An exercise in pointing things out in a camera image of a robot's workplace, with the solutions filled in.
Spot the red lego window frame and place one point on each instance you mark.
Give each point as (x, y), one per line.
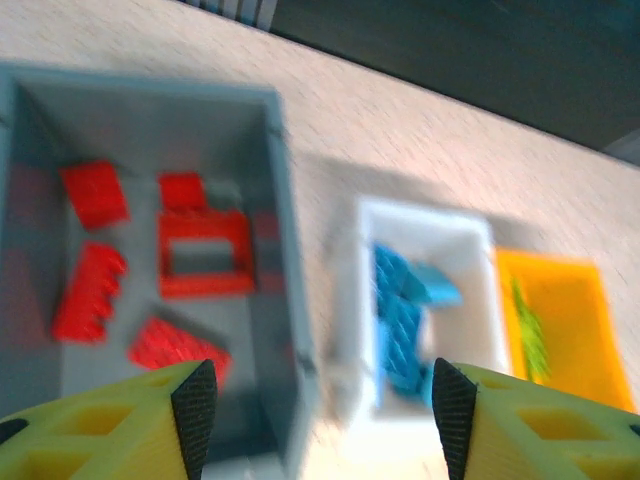
(205, 285)

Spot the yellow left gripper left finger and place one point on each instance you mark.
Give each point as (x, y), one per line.
(100, 440)

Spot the yellow plastic bin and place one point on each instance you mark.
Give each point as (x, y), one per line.
(575, 310)

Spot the aluminium frame post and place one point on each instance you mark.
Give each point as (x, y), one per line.
(625, 150)

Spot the green lego brick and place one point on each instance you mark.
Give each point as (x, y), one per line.
(531, 330)

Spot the small red lego brick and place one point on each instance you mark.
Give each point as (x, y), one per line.
(180, 190)

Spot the blue lego plate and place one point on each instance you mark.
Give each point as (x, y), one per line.
(400, 350)

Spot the grey plastic bin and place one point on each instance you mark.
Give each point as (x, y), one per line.
(215, 130)

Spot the white plastic bin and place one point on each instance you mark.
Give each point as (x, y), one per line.
(465, 320)

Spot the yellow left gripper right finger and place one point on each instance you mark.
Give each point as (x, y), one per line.
(540, 440)

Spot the light blue lego brick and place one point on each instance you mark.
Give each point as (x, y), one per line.
(437, 290)

